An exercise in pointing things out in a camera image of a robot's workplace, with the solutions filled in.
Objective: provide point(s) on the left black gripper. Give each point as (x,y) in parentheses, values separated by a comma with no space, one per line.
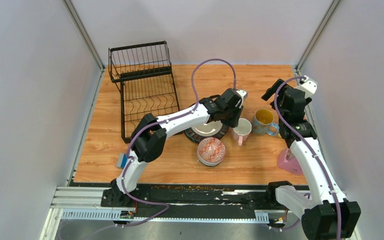
(225,122)

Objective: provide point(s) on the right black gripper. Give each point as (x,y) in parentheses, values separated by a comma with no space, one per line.
(271,91)

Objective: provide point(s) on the blue butterfly mug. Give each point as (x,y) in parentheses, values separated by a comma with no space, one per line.
(263,123)

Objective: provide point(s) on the pink ceramic mug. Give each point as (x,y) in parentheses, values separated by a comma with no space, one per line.
(240,133)

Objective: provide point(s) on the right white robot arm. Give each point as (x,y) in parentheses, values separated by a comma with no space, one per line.
(314,172)

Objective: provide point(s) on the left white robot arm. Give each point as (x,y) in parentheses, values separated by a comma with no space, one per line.
(149,138)

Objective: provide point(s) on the black rimmed white plate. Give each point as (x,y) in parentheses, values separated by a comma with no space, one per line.
(214,129)

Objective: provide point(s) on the red patterned white bowl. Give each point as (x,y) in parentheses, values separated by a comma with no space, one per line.
(211,151)

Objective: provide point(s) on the pink box with mirror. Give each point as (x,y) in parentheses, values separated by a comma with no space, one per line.
(289,163)

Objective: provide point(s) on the blue green striped sponge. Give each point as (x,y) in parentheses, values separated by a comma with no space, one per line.
(121,162)

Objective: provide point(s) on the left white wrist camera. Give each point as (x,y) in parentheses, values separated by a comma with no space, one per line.
(243,94)

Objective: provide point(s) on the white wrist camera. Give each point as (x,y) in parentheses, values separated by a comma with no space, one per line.
(308,86)
(243,94)

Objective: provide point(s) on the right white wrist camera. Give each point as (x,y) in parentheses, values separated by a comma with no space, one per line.
(308,86)

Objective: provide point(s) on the black wire dish rack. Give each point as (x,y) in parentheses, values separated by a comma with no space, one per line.
(143,75)

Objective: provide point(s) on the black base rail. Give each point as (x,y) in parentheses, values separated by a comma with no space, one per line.
(173,203)

